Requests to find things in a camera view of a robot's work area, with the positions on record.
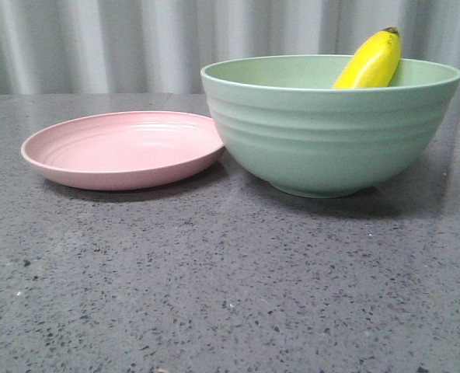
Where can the yellow toy banana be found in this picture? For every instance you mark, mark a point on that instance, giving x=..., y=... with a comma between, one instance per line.
x=374, y=63

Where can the green plastic bowl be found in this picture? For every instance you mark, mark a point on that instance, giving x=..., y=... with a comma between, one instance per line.
x=282, y=119

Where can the white curtain backdrop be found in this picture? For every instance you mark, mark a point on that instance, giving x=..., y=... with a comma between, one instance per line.
x=161, y=46

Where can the pink plastic plate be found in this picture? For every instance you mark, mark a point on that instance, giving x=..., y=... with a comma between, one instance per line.
x=125, y=150

